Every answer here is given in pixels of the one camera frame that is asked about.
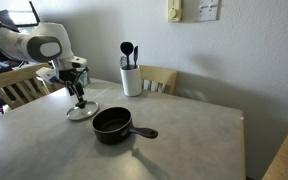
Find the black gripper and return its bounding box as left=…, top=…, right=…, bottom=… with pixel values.
left=59, top=68, right=88, bottom=100

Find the glass lid with black knob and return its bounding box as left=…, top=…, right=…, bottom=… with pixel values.
left=66, top=101, right=99, bottom=121

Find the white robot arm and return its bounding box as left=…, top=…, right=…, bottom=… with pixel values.
left=0, top=22, right=87, bottom=102

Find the green patterned tissue box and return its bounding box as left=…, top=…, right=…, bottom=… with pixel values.
left=78, top=72, right=91, bottom=87

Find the metal whisk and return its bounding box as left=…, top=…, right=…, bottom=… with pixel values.
left=120, top=56, right=127, bottom=68

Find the wooden chair at left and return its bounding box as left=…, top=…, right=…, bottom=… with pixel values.
left=0, top=63, right=63, bottom=109

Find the white utensil holder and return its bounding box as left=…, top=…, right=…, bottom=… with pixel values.
left=120, top=65, right=142, bottom=97

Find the black spoon utensil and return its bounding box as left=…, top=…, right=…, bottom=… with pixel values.
left=120, top=42, right=134, bottom=69

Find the black spatula utensil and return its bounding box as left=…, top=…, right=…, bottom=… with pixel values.
left=134, top=46, right=138, bottom=68

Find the wooden chair behind table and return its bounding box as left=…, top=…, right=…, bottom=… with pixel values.
left=140, top=65, right=178, bottom=94

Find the laptop computer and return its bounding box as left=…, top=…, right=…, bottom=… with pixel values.
left=0, top=2, right=40, bottom=33

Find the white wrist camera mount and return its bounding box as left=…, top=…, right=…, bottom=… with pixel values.
left=36, top=67, right=59, bottom=84

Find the black pot with handle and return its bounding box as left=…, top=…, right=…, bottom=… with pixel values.
left=92, top=107, right=158, bottom=145

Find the beige wall thermostat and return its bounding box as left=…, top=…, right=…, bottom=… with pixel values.
left=167, top=0, right=182, bottom=22

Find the white wall switch plate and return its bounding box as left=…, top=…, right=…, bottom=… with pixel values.
left=195, top=0, right=220, bottom=22

